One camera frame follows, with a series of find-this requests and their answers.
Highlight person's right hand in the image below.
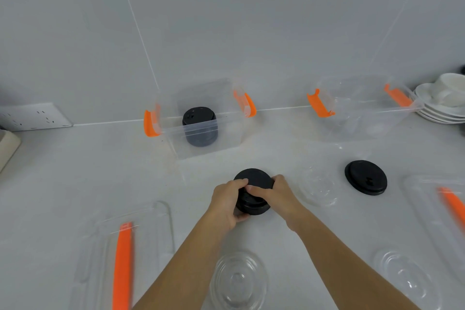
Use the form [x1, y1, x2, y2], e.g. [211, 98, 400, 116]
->
[246, 174, 310, 233]

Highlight person's left hand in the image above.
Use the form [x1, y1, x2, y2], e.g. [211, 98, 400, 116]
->
[209, 179, 251, 232]

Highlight black cup lid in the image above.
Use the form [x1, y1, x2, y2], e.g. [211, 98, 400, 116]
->
[233, 168, 275, 191]
[344, 160, 388, 196]

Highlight stack of black cup lids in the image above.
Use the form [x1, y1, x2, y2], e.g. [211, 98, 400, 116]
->
[235, 189, 272, 216]
[182, 106, 219, 147]

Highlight person's right forearm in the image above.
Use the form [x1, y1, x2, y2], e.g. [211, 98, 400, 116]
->
[287, 208, 423, 310]

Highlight person's left forearm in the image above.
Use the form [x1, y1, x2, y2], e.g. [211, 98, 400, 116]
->
[132, 208, 237, 310]

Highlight clear storage box orange latches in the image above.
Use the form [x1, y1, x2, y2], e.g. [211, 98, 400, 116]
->
[144, 79, 257, 160]
[307, 74, 424, 143]

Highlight clear plastic cup lid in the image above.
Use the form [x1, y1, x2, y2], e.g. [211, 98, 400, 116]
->
[373, 248, 442, 310]
[298, 165, 339, 208]
[209, 251, 269, 310]

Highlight stack of white saucers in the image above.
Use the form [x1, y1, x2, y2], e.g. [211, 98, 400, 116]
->
[414, 83, 465, 124]

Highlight white cup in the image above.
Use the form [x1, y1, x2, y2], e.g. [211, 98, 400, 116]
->
[433, 73, 465, 107]

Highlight clear box lid orange handle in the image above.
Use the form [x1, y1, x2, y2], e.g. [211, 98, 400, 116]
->
[69, 201, 176, 310]
[402, 174, 465, 260]

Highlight white wall socket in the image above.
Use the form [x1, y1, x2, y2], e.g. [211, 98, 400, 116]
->
[0, 103, 73, 132]

